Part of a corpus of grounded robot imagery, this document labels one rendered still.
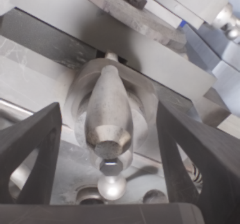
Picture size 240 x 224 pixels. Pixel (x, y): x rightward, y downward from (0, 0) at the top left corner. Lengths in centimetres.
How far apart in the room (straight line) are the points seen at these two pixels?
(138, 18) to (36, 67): 14
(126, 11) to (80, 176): 26
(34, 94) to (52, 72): 4
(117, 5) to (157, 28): 6
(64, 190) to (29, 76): 22
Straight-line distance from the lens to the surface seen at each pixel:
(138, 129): 21
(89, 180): 38
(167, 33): 33
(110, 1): 30
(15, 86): 27
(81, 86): 22
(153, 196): 31
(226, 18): 44
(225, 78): 60
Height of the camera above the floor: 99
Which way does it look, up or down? 29 degrees down
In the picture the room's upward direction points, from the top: 36 degrees clockwise
